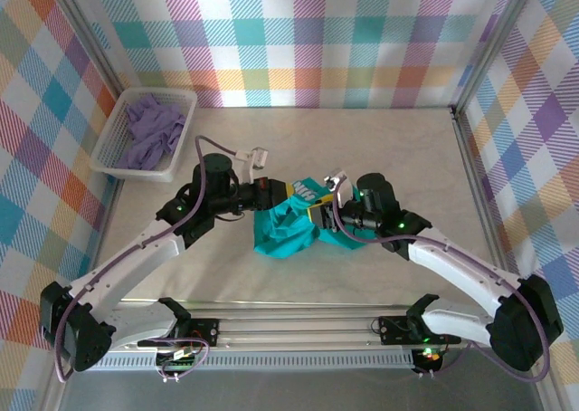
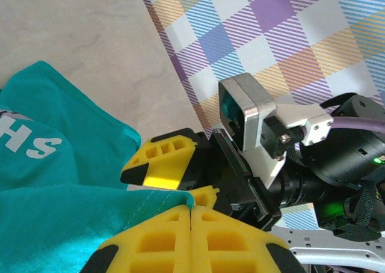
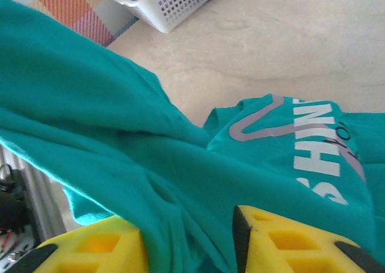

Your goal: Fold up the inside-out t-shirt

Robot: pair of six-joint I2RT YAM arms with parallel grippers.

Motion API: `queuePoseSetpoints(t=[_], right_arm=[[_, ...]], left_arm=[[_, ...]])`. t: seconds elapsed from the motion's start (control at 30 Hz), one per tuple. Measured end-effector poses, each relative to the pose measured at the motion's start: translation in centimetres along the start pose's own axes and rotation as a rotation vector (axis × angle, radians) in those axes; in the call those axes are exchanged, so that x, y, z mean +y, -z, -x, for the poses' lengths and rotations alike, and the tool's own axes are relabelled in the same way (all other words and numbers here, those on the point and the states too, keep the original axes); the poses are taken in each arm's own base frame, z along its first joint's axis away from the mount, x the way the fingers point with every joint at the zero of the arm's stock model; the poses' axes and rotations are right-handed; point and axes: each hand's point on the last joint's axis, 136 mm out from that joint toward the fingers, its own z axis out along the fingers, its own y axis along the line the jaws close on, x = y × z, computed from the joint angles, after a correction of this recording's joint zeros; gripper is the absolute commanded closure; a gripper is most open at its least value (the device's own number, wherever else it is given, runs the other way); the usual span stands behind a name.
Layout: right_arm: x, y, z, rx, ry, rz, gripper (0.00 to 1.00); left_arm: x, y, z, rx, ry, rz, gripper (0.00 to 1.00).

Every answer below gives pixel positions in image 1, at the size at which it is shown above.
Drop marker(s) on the teal t-shirt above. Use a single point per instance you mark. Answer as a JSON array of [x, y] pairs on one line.
[[289, 243]]

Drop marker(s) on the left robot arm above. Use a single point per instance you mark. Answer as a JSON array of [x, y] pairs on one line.
[[126, 259]]

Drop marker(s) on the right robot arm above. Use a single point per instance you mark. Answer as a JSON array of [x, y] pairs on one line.
[[452, 259]]

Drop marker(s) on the purple cloth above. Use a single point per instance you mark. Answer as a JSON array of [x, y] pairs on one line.
[[149, 135]]

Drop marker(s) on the white plastic mesh basket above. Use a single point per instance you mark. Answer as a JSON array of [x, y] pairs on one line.
[[181, 95]]

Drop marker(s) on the aluminium table edge rail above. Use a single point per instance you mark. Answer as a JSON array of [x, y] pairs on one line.
[[108, 212], [472, 166]]

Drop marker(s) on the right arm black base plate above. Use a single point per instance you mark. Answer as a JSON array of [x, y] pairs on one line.
[[391, 331]]

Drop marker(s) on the aluminium mounting rail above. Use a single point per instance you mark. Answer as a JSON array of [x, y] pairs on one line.
[[294, 334]]

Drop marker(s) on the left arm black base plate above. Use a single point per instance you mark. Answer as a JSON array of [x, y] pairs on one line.
[[205, 331]]

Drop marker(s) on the aluminium corner post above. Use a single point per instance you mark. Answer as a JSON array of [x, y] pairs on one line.
[[493, 44], [90, 40]]

